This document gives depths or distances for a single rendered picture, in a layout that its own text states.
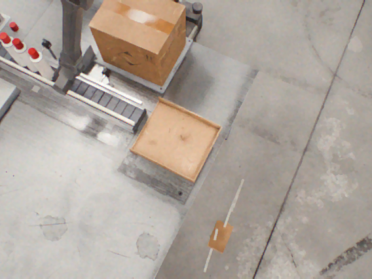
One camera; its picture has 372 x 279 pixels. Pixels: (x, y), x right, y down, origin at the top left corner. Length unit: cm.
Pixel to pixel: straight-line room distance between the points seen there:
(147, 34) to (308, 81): 154
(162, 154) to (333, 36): 182
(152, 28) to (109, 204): 71
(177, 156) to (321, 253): 124
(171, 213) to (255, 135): 115
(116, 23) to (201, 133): 56
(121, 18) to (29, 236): 92
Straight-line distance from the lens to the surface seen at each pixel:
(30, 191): 166
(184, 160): 156
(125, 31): 149
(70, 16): 120
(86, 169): 160
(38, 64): 162
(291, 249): 241
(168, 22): 150
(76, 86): 170
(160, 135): 159
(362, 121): 276
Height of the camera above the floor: 233
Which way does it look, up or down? 71 degrees down
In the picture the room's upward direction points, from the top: 1 degrees counter-clockwise
